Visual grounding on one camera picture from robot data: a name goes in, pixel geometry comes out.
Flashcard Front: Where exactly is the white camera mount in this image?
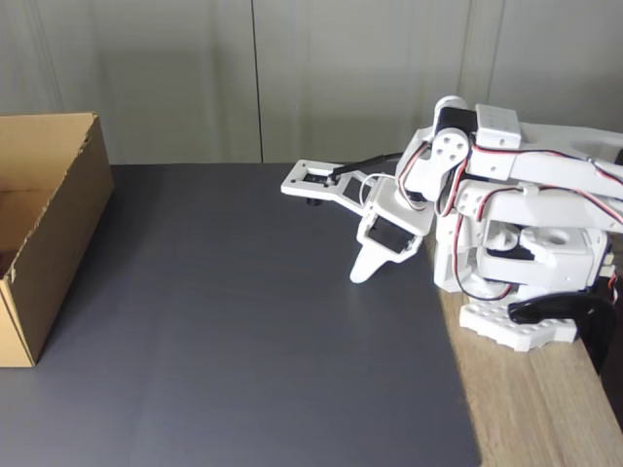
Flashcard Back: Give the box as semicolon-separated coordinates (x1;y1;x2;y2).
279;159;384;218

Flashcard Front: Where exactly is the brown cardboard box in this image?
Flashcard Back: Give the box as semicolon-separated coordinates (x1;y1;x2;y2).
0;113;116;370

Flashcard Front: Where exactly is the black table clamp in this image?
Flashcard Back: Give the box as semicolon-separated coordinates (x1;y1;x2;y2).
507;293;617;376

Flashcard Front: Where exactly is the dark grey table mat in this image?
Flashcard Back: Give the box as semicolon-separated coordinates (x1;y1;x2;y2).
0;162;483;467

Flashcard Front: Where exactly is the red white black servo wire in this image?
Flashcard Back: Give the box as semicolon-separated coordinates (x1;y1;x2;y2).
394;143;471;218
466;143;623;203
450;211;517;301

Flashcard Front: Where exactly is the black camera cable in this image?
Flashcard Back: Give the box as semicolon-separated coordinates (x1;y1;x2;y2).
330;152;405;182

